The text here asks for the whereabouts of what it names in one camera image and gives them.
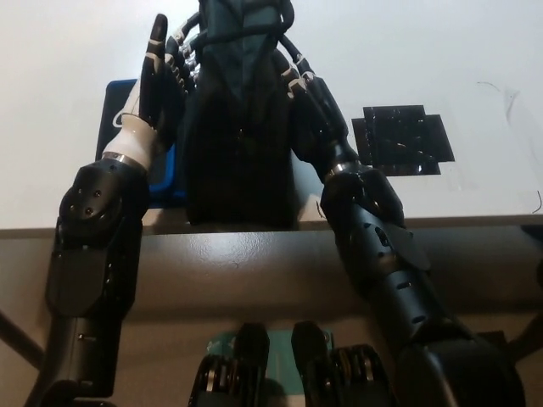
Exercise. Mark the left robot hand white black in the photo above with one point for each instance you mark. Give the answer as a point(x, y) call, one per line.
point(144, 118)

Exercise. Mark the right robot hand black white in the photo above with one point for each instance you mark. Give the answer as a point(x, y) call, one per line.
point(322, 123)

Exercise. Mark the dark green fabric lunch bag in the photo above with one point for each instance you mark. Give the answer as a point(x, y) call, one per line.
point(237, 161)

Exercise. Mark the black notebook case, blue trim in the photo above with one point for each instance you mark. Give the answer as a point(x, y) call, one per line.
point(119, 97)

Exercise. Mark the clear plastic packet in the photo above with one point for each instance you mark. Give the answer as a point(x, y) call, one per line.
point(399, 140)

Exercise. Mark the thin black thread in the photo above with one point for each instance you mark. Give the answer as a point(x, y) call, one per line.
point(488, 84)

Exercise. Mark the robot legs and feet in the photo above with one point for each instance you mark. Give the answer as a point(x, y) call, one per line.
point(250, 352)

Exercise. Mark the black diagonal table leg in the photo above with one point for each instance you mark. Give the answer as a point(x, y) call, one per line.
point(21, 335)
point(528, 332)

